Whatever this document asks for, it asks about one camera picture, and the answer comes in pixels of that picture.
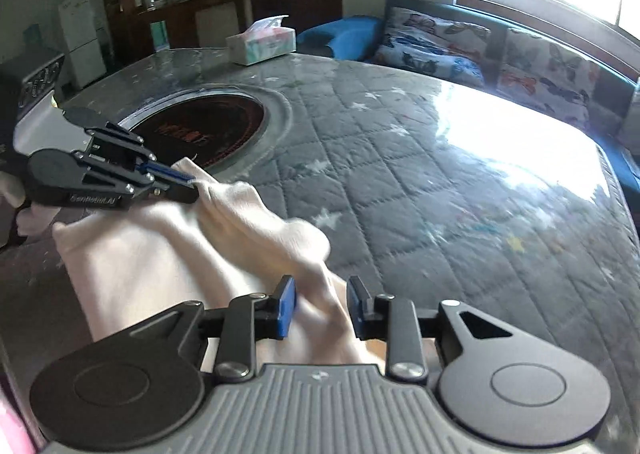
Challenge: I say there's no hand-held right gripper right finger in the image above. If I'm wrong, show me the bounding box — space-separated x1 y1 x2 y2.
346 275 516 381

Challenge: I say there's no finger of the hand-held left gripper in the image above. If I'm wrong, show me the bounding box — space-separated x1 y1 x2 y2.
92 122 197 184
80 153 200 209

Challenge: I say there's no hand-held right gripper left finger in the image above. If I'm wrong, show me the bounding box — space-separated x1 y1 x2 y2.
127 275 299 381

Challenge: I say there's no cream knit garment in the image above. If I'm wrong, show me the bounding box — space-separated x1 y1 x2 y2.
17 157 396 370

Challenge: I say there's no round black hot plate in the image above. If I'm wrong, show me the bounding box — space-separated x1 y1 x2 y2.
117 87 293 180

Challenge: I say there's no white refrigerator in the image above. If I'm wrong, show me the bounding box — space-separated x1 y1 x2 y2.
57 0 107 88

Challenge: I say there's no grey quilted star table cover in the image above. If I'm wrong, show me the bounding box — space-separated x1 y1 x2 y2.
0 47 640 454

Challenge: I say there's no tissue box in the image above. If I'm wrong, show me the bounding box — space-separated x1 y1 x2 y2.
226 14 296 66

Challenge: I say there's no wooden glass cabinet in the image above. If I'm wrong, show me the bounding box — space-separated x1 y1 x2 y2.
96 0 248 68

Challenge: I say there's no blue sofa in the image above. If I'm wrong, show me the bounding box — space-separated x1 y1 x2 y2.
297 0 640 195

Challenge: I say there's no person's pink clothing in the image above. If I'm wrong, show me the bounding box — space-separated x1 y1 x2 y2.
0 374 36 454

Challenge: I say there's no butterfly print cushion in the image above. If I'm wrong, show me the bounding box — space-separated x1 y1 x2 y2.
492 27 603 127
372 7 493 88

